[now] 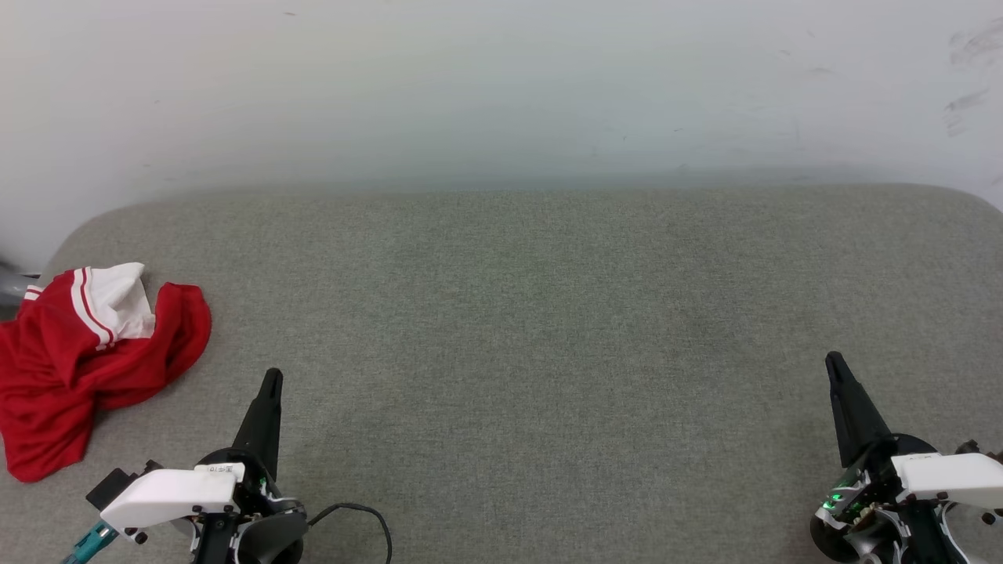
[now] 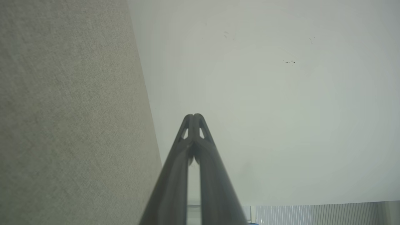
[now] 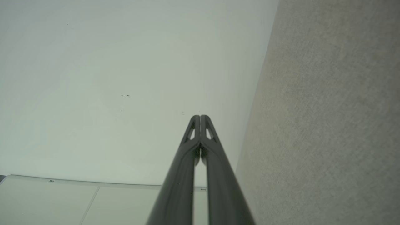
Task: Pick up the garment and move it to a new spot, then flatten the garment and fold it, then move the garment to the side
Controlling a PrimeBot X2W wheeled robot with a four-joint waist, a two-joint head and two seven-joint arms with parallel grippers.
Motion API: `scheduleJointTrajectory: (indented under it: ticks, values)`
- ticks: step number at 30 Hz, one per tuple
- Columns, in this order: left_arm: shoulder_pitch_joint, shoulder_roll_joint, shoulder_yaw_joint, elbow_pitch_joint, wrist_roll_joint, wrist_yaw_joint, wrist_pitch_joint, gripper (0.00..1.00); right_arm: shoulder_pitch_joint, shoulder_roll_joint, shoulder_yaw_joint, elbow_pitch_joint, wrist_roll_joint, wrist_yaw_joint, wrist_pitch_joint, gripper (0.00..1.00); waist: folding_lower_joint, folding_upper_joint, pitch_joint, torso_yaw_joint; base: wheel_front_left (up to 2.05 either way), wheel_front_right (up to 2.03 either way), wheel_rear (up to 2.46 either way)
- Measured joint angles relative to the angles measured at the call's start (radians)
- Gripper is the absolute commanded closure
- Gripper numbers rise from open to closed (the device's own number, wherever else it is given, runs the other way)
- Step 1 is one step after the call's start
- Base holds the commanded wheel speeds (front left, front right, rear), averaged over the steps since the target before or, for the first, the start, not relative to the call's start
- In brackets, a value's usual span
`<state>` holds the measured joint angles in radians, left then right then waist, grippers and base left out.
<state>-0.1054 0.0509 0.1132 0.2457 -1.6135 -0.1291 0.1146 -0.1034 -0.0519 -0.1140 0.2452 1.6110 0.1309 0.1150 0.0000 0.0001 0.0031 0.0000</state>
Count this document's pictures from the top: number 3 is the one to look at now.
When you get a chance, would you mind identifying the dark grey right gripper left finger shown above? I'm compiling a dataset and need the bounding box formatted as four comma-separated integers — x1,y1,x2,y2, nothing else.
146,115,200,225

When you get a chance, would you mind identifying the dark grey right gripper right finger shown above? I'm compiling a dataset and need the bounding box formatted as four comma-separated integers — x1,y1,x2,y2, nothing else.
201,115,256,225

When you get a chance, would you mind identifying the grey fabric sofa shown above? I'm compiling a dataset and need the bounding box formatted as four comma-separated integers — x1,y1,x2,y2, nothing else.
236,0,400,225

